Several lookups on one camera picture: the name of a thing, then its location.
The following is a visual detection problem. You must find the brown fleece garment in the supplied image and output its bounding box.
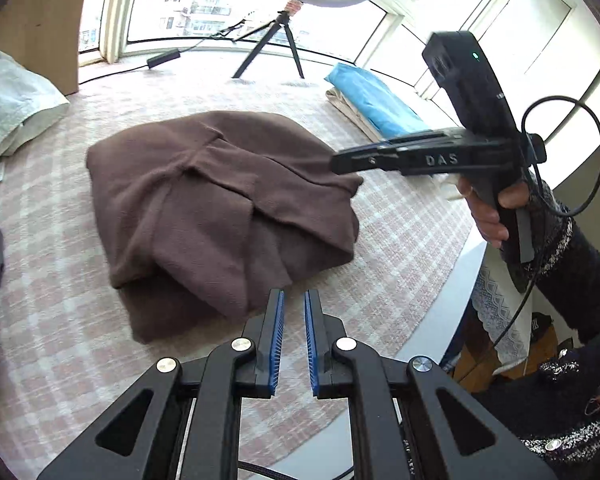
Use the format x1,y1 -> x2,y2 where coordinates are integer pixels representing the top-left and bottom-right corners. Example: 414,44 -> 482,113
86,110 -> 362,344

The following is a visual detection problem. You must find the black sleeved left forearm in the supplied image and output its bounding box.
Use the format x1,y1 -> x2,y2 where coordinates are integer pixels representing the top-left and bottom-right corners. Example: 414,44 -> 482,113
475,335 -> 600,479

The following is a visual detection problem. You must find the person right hand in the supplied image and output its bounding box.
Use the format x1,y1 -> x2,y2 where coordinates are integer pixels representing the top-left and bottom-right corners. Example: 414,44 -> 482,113
456,177 -> 530,249

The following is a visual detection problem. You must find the folded blue cloth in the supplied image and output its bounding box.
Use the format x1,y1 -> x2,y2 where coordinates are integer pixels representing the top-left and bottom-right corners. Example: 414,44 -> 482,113
325,63 -> 429,140

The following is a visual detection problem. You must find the plaid pink bed sheet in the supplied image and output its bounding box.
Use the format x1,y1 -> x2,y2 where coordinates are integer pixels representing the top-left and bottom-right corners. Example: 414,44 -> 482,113
0,55 -> 484,479

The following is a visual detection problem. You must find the folded beige cloth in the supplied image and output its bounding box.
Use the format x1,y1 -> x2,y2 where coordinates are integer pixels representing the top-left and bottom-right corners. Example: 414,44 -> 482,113
326,88 -> 384,142

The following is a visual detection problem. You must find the white lace table cover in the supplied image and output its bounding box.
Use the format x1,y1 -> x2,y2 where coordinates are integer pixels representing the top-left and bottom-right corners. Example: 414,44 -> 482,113
471,245 -> 532,374

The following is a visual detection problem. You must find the white cotton garment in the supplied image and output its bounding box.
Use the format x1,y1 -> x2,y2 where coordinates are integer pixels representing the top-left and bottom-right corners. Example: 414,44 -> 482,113
0,50 -> 70,181

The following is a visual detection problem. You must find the light wooden board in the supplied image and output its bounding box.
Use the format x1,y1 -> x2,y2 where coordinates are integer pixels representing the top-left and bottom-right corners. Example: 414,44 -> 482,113
0,0 -> 84,96

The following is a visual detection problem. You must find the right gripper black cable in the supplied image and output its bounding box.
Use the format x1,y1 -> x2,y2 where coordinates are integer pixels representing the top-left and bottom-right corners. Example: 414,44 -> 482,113
488,95 -> 600,348

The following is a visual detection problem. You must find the black camera box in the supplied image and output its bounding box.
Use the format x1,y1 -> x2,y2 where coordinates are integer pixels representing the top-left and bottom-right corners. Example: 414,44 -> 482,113
422,30 -> 518,139

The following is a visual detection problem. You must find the black cable with inline remote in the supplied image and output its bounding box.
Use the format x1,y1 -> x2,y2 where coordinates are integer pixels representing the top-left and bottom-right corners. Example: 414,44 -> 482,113
78,8 -> 261,85

